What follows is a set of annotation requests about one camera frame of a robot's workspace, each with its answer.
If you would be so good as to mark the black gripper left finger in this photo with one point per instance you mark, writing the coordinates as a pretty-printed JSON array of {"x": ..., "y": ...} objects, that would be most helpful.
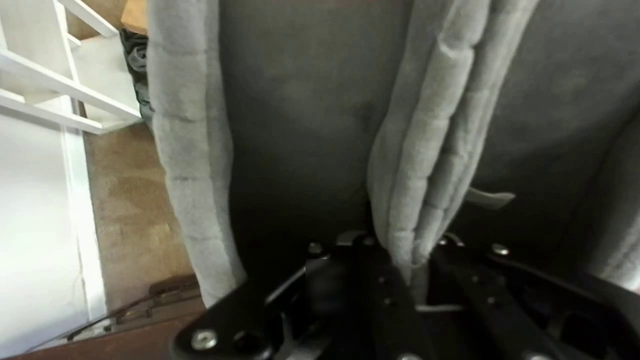
[{"x": 390, "y": 313}]

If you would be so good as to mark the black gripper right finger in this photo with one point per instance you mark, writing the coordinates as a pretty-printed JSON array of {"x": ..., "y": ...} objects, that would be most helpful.
[{"x": 496, "y": 320}]

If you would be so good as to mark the grey slipper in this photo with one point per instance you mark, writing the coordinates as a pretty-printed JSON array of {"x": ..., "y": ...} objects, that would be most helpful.
[
  {"x": 192, "y": 166},
  {"x": 566, "y": 132}
]

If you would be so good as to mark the black metal shoe rack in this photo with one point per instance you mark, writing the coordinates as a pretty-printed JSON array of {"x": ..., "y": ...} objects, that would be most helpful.
[{"x": 174, "y": 287}]

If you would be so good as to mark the white shelf unit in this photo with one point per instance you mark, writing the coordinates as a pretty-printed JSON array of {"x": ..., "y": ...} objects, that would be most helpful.
[{"x": 41, "y": 72}]

